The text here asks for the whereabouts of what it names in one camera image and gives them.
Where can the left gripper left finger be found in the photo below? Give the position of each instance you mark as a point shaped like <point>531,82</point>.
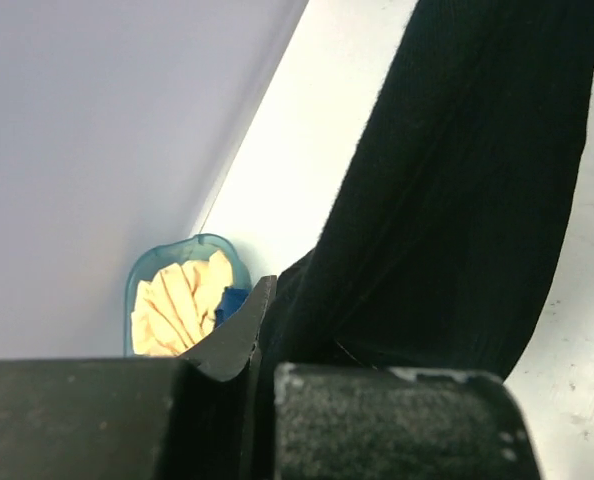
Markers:
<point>185,417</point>

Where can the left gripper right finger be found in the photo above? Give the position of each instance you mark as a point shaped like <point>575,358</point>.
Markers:
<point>398,423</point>

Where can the black t shirt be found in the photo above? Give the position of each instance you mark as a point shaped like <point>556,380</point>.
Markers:
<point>441,246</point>

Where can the beige t shirt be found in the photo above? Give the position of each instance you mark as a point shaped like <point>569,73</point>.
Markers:
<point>176,309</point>

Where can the blue t shirt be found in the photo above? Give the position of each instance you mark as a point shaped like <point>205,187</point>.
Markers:
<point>231,301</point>

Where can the teal plastic basket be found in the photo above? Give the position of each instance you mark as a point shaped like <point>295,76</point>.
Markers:
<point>197,247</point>

